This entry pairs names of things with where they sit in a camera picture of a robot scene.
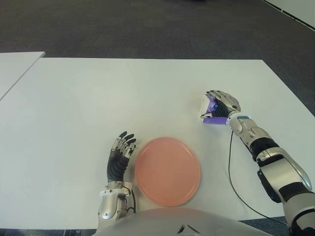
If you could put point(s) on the pink round plate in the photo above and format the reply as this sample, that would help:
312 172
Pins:
167 172

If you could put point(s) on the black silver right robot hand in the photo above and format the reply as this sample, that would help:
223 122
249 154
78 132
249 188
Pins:
229 103

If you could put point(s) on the silver robot torso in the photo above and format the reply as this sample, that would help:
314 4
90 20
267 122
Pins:
160 222

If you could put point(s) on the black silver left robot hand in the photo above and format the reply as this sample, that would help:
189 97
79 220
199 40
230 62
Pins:
115 169

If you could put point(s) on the white side table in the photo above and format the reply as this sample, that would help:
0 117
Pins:
14 68

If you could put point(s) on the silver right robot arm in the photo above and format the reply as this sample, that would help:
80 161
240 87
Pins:
283 172

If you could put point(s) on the purple tissue paper pack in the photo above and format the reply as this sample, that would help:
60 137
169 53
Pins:
205 105

